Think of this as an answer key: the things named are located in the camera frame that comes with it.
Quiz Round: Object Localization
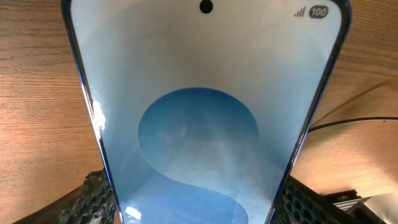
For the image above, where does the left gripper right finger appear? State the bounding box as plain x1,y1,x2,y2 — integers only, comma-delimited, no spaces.
273,177,360,224

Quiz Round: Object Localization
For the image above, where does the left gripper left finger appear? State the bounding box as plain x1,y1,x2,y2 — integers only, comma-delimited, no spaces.
16,170,116,224

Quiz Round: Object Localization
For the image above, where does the black USB charging cable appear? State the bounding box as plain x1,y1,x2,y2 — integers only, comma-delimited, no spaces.
307,116,398,134

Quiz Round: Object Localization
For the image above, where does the blue Galaxy smartphone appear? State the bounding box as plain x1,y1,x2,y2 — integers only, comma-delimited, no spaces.
62,0,352,223

